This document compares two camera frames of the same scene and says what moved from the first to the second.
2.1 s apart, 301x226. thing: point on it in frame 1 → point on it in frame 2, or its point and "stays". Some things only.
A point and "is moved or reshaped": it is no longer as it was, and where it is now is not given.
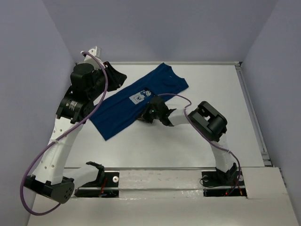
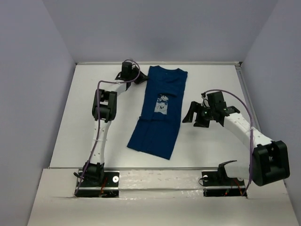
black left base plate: (111, 180) stays
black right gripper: (145, 116) → (195, 107)
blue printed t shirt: (126, 101) is moved or reshaped
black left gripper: (109, 74) → (132, 76)
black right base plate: (232, 178) stays
